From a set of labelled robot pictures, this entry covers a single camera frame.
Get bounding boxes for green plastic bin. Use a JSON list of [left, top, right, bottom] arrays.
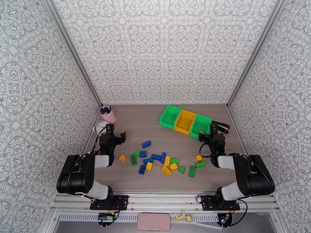
[[189, 114, 213, 139], [159, 105, 182, 130]]

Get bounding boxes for yellow plastic bin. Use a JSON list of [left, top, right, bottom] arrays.
[[173, 109, 197, 136]]

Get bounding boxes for black stapler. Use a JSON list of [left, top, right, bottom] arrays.
[[217, 121, 230, 134]]

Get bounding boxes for white round clock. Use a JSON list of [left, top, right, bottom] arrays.
[[93, 120, 108, 134]]

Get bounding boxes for pink metal pen cup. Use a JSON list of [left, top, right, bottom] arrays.
[[100, 106, 117, 124]]

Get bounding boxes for small green circuit board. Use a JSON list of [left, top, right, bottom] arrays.
[[98, 213, 116, 222], [217, 213, 232, 227]]

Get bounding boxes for beige wooden figure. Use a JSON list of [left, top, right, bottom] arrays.
[[173, 210, 193, 223]]

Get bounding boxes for pink rectangular pad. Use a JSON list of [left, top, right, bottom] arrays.
[[136, 212, 171, 232]]

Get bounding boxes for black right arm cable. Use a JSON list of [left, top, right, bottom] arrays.
[[199, 139, 215, 158]]

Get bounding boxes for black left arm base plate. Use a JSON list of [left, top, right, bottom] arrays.
[[90, 195, 129, 211]]

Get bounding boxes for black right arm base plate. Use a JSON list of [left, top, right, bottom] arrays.
[[201, 195, 241, 211]]

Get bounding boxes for aluminium mounting rail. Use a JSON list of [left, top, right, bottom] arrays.
[[52, 191, 279, 212]]

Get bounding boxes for black power cable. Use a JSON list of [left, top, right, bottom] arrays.
[[98, 210, 121, 228], [228, 199, 248, 228]]

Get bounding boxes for white slotted cable duct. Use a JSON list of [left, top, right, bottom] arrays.
[[59, 213, 234, 224]]

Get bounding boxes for aluminium corner post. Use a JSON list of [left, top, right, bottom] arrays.
[[41, 0, 104, 107], [226, 0, 285, 108]]

